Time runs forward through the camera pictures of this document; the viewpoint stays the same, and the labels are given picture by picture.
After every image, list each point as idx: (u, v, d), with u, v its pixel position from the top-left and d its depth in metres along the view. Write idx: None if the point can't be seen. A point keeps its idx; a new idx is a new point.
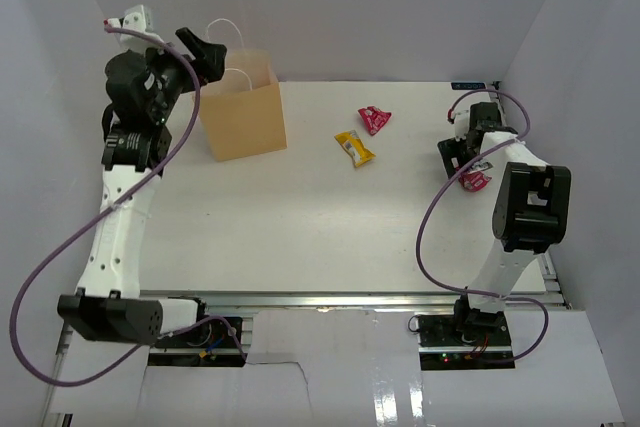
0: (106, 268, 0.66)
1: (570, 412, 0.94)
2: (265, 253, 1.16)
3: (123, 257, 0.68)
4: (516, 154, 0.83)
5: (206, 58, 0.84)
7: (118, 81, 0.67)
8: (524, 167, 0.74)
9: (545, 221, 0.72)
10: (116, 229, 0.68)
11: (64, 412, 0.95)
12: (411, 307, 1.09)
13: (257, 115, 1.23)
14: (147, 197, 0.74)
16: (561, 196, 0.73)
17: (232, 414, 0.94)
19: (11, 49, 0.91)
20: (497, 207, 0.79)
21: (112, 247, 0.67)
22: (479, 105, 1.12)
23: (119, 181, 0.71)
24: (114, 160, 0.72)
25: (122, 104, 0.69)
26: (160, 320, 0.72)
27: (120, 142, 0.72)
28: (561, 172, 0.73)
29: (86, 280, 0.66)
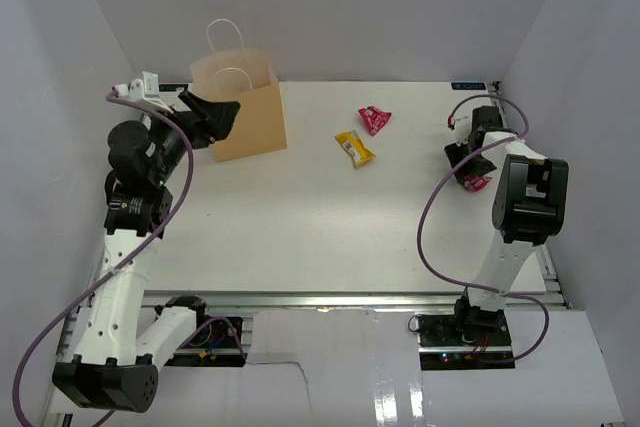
0: (104, 335, 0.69)
1: (571, 412, 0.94)
2: (266, 253, 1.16)
3: (121, 322, 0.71)
4: (515, 149, 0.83)
5: (208, 119, 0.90)
7: (120, 153, 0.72)
8: (522, 159, 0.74)
9: (544, 211, 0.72)
10: (116, 295, 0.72)
11: (64, 412, 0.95)
12: (412, 307, 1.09)
13: (256, 115, 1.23)
14: (146, 259, 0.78)
16: (560, 188, 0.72)
17: (232, 414, 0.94)
19: (11, 48, 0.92)
20: (496, 199, 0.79)
21: (110, 313, 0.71)
22: (481, 109, 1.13)
23: (119, 246, 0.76)
24: (115, 224, 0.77)
25: (124, 173, 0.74)
26: (155, 385, 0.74)
27: (123, 206, 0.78)
28: (560, 164, 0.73)
29: (83, 346, 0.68)
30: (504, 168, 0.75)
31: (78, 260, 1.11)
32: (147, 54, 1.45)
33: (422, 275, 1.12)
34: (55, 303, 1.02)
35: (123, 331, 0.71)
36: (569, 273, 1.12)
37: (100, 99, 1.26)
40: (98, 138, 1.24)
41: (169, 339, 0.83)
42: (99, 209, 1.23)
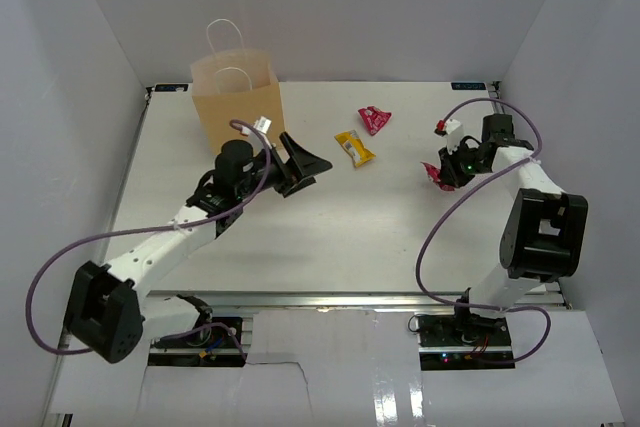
0: (137, 262, 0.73)
1: (571, 412, 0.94)
2: (266, 253, 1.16)
3: (154, 262, 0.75)
4: (529, 178, 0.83)
5: (295, 158, 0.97)
7: (229, 154, 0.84)
8: (537, 195, 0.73)
9: (557, 253, 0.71)
10: (166, 241, 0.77)
11: (64, 412, 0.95)
12: (412, 307, 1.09)
13: (257, 116, 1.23)
14: (198, 239, 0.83)
16: (575, 229, 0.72)
17: (233, 414, 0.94)
19: (10, 50, 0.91)
20: (506, 234, 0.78)
21: (153, 249, 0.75)
22: (493, 117, 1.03)
23: (187, 213, 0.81)
24: (195, 202, 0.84)
25: (220, 171, 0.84)
26: (130, 347, 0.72)
27: (206, 196, 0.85)
28: (578, 203, 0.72)
29: (117, 261, 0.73)
30: (517, 204, 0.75)
31: (78, 260, 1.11)
32: (147, 54, 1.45)
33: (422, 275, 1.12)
34: (55, 303, 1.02)
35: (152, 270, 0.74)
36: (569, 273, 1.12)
37: (100, 100, 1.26)
40: (98, 138, 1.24)
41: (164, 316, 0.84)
42: (99, 209, 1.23)
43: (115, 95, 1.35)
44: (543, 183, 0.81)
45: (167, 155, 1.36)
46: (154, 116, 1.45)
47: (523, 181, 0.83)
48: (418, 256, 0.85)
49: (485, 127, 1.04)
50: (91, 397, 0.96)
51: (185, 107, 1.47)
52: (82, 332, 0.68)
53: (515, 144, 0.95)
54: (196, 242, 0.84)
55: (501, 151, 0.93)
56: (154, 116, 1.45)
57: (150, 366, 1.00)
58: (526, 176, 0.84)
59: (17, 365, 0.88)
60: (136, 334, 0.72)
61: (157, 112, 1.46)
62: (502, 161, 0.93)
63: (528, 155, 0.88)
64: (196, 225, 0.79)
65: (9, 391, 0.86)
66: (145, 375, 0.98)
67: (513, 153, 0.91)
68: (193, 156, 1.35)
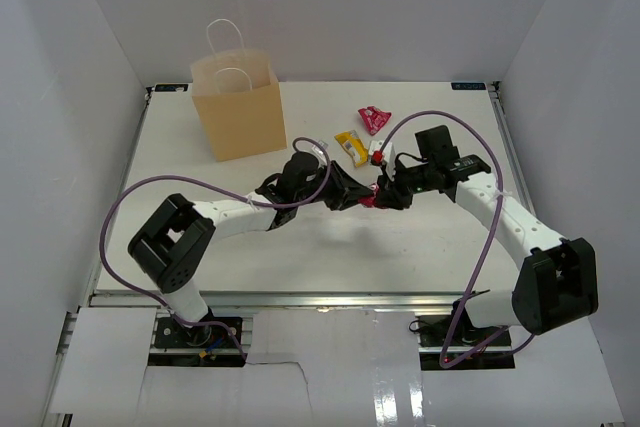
0: (215, 211, 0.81)
1: (571, 411, 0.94)
2: (264, 253, 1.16)
3: (229, 218, 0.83)
4: (519, 228, 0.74)
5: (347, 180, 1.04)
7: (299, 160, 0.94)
8: (543, 256, 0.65)
9: (579, 303, 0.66)
10: (240, 207, 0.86)
11: (64, 412, 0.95)
12: (393, 307, 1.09)
13: (257, 116, 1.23)
14: (256, 220, 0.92)
16: (589, 274, 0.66)
17: (233, 414, 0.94)
19: (10, 50, 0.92)
20: (517, 298, 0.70)
21: (230, 207, 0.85)
22: (430, 135, 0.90)
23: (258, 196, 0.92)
24: (263, 192, 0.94)
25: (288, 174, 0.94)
26: (182, 283, 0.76)
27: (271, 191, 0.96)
28: (583, 247, 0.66)
29: (201, 205, 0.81)
30: (524, 270, 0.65)
31: (77, 260, 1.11)
32: (147, 54, 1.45)
33: (423, 275, 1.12)
34: (55, 304, 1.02)
35: (221, 224, 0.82)
36: None
37: (100, 100, 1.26)
40: (97, 138, 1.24)
41: (185, 299, 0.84)
42: (98, 210, 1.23)
43: (115, 96, 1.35)
44: (538, 232, 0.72)
45: (167, 155, 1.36)
46: (154, 116, 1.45)
47: (515, 234, 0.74)
48: (450, 328, 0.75)
49: (426, 147, 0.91)
50: (90, 398, 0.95)
51: (184, 107, 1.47)
52: (151, 250, 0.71)
53: (470, 168, 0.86)
54: (252, 223, 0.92)
55: (465, 187, 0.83)
56: (154, 116, 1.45)
57: (150, 366, 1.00)
58: (515, 226, 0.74)
59: (16, 366, 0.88)
60: (185, 276, 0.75)
61: (157, 112, 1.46)
62: (471, 199, 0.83)
63: (498, 191, 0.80)
64: (263, 205, 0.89)
65: (9, 391, 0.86)
66: (144, 375, 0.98)
67: (482, 189, 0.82)
68: (193, 156, 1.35)
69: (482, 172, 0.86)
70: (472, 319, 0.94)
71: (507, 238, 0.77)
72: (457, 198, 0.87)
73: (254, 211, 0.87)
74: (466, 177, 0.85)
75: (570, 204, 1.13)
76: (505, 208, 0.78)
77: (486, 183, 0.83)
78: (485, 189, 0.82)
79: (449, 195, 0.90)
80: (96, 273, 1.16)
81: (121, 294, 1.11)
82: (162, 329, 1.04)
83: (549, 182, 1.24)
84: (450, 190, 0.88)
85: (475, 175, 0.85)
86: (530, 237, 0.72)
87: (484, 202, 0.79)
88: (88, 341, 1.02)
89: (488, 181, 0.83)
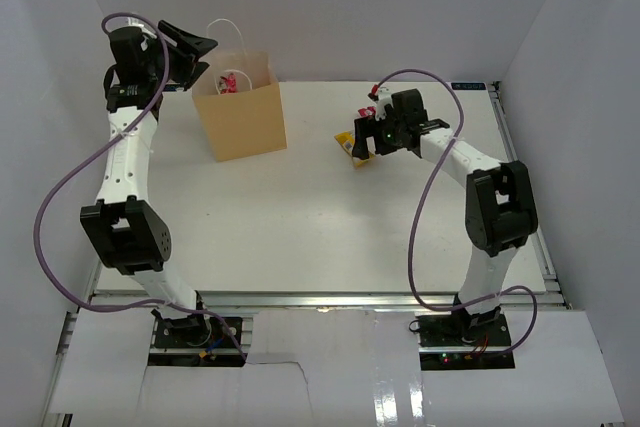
0: (122, 182, 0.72)
1: (572, 411, 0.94)
2: (264, 254, 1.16)
3: (135, 171, 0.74)
4: (466, 159, 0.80)
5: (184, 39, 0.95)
7: (119, 35, 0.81)
8: (485, 174, 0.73)
9: (520, 218, 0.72)
10: (128, 148, 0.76)
11: (64, 413, 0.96)
12: (394, 307, 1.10)
13: (259, 114, 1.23)
14: (147, 133, 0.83)
16: (525, 188, 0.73)
17: (233, 415, 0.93)
19: (11, 48, 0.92)
20: (469, 220, 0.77)
21: (125, 164, 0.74)
22: (403, 97, 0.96)
23: (123, 118, 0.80)
24: (117, 104, 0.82)
25: (120, 56, 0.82)
26: (168, 240, 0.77)
27: (121, 90, 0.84)
28: (519, 167, 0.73)
29: (104, 192, 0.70)
30: (469, 188, 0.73)
31: (76, 260, 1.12)
32: None
33: (423, 275, 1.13)
34: (55, 304, 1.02)
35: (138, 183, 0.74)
36: (569, 274, 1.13)
37: (99, 99, 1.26)
40: (97, 137, 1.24)
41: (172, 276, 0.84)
42: None
43: None
44: (481, 161, 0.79)
45: (166, 155, 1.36)
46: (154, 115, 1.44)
47: (462, 163, 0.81)
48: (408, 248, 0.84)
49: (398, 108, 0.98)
50: (90, 398, 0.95)
51: (184, 107, 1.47)
52: (130, 256, 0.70)
53: (431, 128, 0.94)
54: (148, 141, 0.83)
55: (426, 139, 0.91)
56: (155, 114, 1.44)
57: (150, 366, 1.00)
58: (463, 158, 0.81)
59: (16, 365, 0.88)
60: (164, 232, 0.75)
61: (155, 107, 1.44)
62: (431, 149, 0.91)
63: (451, 136, 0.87)
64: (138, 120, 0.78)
65: (9, 390, 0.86)
66: (145, 374, 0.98)
67: (439, 138, 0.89)
68: (193, 155, 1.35)
69: (441, 128, 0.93)
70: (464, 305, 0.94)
71: (456, 171, 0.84)
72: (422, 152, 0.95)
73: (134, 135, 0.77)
74: (427, 133, 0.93)
75: (571, 204, 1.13)
76: (457, 149, 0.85)
77: (442, 134, 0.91)
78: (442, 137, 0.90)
79: (417, 153, 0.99)
80: (96, 273, 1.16)
81: (121, 294, 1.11)
82: (162, 329, 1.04)
83: (549, 182, 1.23)
84: (416, 149, 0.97)
85: (435, 131, 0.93)
86: (475, 164, 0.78)
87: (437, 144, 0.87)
88: (88, 341, 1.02)
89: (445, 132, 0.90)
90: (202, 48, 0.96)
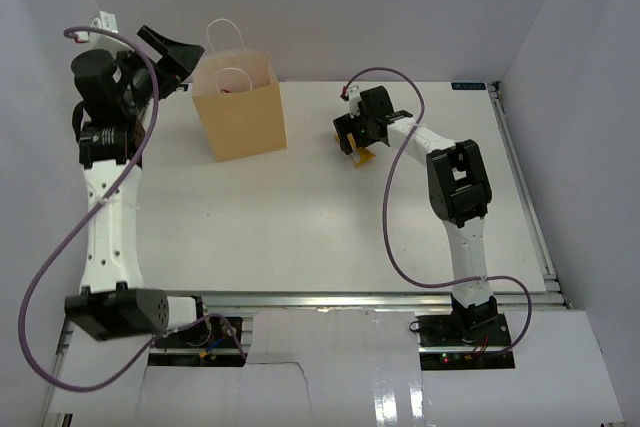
0: (107, 263, 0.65)
1: (571, 411, 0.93)
2: (264, 254, 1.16)
3: (122, 249, 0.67)
4: (426, 141, 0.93)
5: (169, 54, 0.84)
7: (87, 71, 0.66)
8: (442, 153, 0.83)
9: (476, 189, 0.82)
10: (111, 219, 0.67)
11: (64, 412, 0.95)
12: (394, 307, 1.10)
13: (258, 114, 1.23)
14: (132, 187, 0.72)
16: (478, 163, 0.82)
17: (233, 415, 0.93)
19: (10, 49, 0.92)
20: (433, 195, 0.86)
21: (109, 240, 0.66)
22: (370, 94, 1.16)
23: (102, 177, 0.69)
24: (93, 157, 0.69)
25: (90, 94, 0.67)
26: (165, 305, 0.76)
27: (94, 139, 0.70)
28: (471, 145, 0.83)
29: (88, 278, 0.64)
30: (430, 167, 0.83)
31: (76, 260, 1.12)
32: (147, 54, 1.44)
33: (423, 276, 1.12)
34: (55, 304, 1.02)
35: (126, 260, 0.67)
36: (569, 274, 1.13)
37: None
40: None
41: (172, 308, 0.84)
42: None
43: None
44: (439, 142, 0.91)
45: (166, 155, 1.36)
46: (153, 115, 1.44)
47: (423, 145, 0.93)
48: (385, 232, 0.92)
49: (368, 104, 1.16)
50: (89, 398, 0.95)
51: (184, 107, 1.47)
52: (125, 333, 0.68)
53: (396, 116, 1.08)
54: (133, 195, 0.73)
55: (392, 129, 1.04)
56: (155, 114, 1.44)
57: (150, 366, 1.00)
58: (423, 141, 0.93)
59: (16, 365, 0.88)
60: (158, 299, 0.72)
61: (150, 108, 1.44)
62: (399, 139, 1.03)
63: (412, 124, 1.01)
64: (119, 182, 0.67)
65: (9, 389, 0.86)
66: (144, 375, 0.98)
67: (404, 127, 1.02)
68: (193, 155, 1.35)
69: (405, 118, 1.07)
70: (459, 302, 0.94)
71: (418, 153, 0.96)
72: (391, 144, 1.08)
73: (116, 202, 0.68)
74: (392, 121, 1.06)
75: (571, 204, 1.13)
76: (419, 134, 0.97)
77: (406, 124, 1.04)
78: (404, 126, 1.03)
79: (386, 142, 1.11)
80: None
81: None
82: None
83: (549, 182, 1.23)
84: (384, 136, 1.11)
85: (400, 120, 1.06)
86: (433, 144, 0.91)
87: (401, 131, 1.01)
88: (88, 341, 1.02)
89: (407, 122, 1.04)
90: (189, 63, 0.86)
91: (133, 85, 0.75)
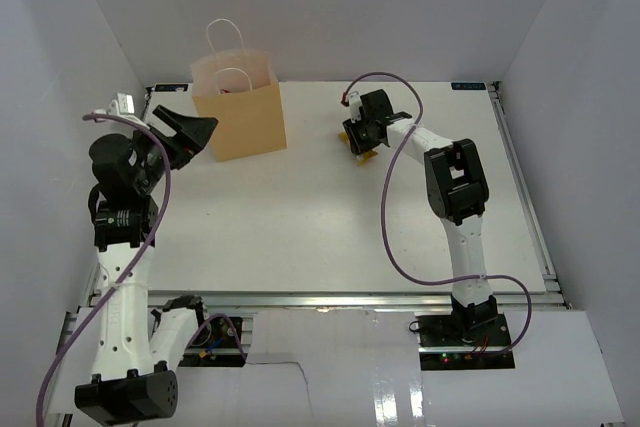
0: (119, 350, 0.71)
1: (571, 412, 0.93)
2: (264, 254, 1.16)
3: (133, 335, 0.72)
4: (425, 141, 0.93)
5: (184, 131, 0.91)
7: (104, 159, 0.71)
8: (438, 152, 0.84)
9: (473, 188, 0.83)
10: (123, 308, 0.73)
11: (64, 412, 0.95)
12: (394, 307, 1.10)
13: (258, 114, 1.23)
14: (145, 269, 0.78)
16: (475, 163, 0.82)
17: (232, 415, 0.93)
19: (11, 49, 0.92)
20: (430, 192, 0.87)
21: (121, 328, 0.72)
22: (370, 96, 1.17)
23: (116, 261, 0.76)
24: (107, 239, 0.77)
25: (107, 178, 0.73)
26: (176, 389, 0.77)
27: (110, 220, 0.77)
28: (468, 144, 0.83)
29: (100, 364, 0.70)
30: (428, 166, 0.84)
31: (76, 260, 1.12)
32: (147, 54, 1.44)
33: (423, 275, 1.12)
34: (55, 303, 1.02)
35: (137, 345, 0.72)
36: (569, 274, 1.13)
37: (99, 99, 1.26)
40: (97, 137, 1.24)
41: (176, 340, 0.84)
42: None
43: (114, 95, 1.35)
44: (437, 141, 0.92)
45: None
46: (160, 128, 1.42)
47: (421, 144, 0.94)
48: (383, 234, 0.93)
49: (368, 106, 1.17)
50: None
51: (184, 107, 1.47)
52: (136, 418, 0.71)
53: (396, 117, 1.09)
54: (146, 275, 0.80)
55: (391, 129, 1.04)
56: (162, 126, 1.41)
57: None
58: (422, 141, 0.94)
59: (16, 364, 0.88)
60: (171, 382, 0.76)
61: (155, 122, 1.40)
62: (396, 138, 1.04)
63: (411, 124, 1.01)
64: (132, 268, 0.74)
65: (9, 389, 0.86)
66: None
67: (402, 126, 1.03)
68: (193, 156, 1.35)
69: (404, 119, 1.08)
70: (459, 301, 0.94)
71: (416, 152, 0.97)
72: (390, 142, 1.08)
73: (128, 288, 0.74)
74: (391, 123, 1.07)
75: (571, 204, 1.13)
76: (418, 134, 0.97)
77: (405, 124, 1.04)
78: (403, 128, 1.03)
79: (386, 143, 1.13)
80: (97, 273, 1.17)
81: None
82: None
83: (549, 182, 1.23)
84: (384, 137, 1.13)
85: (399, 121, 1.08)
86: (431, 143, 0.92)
87: (400, 131, 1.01)
88: (88, 341, 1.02)
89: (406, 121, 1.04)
90: (202, 139, 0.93)
91: (146, 165, 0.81)
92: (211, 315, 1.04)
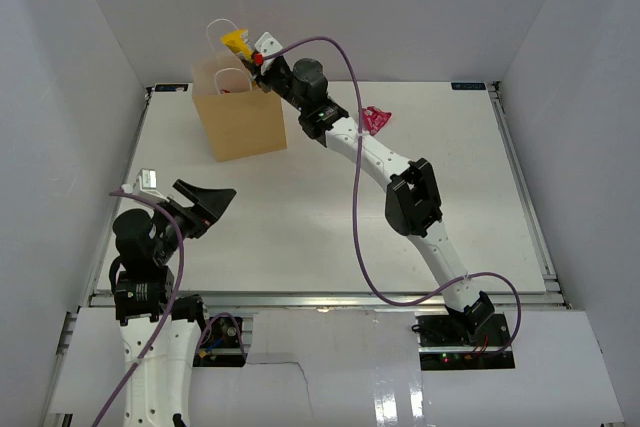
0: (144, 423, 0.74)
1: (571, 412, 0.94)
2: (263, 255, 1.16)
3: (157, 407, 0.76)
4: (379, 161, 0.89)
5: (201, 203, 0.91)
7: (128, 232, 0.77)
8: (398, 180, 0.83)
9: (429, 205, 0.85)
10: (147, 381, 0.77)
11: (64, 413, 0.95)
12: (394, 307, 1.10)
13: (257, 117, 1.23)
14: (166, 340, 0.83)
16: (433, 183, 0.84)
17: (233, 415, 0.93)
19: (11, 49, 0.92)
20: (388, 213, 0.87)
21: (145, 400, 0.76)
22: (310, 88, 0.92)
23: (136, 333, 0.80)
24: (127, 314, 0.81)
25: (128, 252, 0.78)
26: None
27: (129, 294, 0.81)
28: (423, 165, 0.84)
29: None
30: (389, 194, 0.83)
31: (76, 261, 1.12)
32: (146, 54, 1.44)
33: (423, 275, 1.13)
34: (55, 303, 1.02)
35: (161, 415, 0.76)
36: (569, 274, 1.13)
37: (99, 99, 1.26)
40: (97, 137, 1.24)
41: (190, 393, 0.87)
42: (98, 209, 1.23)
43: (114, 95, 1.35)
44: (393, 161, 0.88)
45: (167, 155, 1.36)
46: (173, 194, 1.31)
47: (377, 165, 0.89)
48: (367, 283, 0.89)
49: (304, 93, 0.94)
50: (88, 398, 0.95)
51: (184, 107, 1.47)
52: None
53: (333, 117, 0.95)
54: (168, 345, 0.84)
55: (333, 136, 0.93)
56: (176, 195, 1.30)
57: None
58: (376, 160, 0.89)
59: (16, 364, 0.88)
60: None
61: (170, 156, 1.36)
62: (338, 143, 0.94)
63: (358, 133, 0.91)
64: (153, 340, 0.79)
65: (11, 387, 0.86)
66: None
67: (345, 133, 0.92)
68: (193, 156, 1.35)
69: (342, 118, 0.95)
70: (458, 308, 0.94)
71: (369, 169, 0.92)
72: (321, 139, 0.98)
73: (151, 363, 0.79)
74: (330, 126, 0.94)
75: (571, 205, 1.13)
76: (366, 146, 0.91)
77: (348, 128, 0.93)
78: (347, 133, 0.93)
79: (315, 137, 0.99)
80: (96, 273, 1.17)
81: None
82: None
83: (549, 182, 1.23)
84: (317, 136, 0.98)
85: (338, 122, 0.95)
86: (389, 167, 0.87)
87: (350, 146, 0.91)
88: (88, 341, 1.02)
89: (349, 125, 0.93)
90: (219, 210, 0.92)
91: (164, 236, 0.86)
92: (213, 318, 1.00)
